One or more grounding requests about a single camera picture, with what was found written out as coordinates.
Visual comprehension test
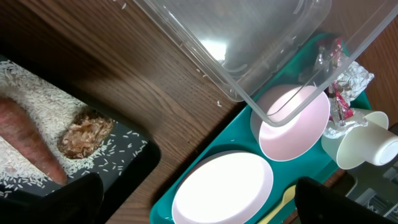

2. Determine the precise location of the crumpled foil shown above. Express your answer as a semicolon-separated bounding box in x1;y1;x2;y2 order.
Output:
323;62;374;139

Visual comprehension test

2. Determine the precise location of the yellow plastic spoon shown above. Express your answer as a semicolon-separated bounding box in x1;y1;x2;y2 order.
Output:
257;185;296;224

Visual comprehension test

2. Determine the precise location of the cream cup upside down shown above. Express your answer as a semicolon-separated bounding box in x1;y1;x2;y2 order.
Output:
363;122;397;166

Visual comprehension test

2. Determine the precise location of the red snack wrapper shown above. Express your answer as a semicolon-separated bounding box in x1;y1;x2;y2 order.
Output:
314;37;353;126

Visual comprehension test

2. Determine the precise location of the pink bowl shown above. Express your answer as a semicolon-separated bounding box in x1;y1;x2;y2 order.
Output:
250;85;330;162

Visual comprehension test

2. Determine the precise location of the white rice pile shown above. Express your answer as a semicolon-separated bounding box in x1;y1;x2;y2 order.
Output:
0;59;149;198

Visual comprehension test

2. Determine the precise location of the brown food lump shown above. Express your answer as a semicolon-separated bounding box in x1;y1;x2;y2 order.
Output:
57;108;114;159

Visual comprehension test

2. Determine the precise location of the teal plastic tray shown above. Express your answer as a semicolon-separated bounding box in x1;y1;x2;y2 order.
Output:
149;32;373;224

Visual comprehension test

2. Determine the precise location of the carrot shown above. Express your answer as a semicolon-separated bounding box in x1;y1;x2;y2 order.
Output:
1;98;67;185

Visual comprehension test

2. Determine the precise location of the black tray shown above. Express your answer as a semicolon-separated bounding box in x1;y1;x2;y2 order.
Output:
1;57;160;223

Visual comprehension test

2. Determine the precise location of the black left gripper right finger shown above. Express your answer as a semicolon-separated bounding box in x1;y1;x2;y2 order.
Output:
294;177;394;224

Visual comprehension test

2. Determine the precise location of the clear plastic bin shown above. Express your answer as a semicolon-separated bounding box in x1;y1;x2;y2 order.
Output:
137;0;397;127

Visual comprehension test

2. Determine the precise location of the pink plate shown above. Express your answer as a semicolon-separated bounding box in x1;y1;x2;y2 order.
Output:
172;151;274;224

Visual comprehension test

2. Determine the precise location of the grey dish rack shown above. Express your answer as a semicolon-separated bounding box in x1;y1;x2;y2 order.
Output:
346;159;397;223

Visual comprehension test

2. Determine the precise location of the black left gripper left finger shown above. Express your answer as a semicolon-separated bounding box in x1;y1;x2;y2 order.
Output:
1;173;104;224

